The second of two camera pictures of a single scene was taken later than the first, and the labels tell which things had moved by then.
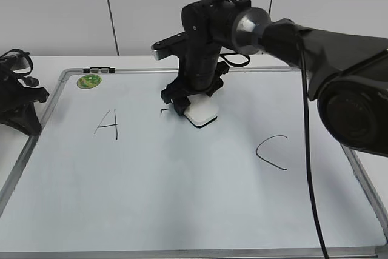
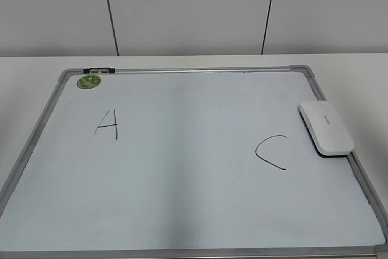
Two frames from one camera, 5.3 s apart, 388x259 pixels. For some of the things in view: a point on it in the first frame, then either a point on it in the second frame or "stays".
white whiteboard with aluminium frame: (111, 173) stays
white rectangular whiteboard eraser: (202, 111) -> (326, 129)
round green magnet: (89, 81) stays
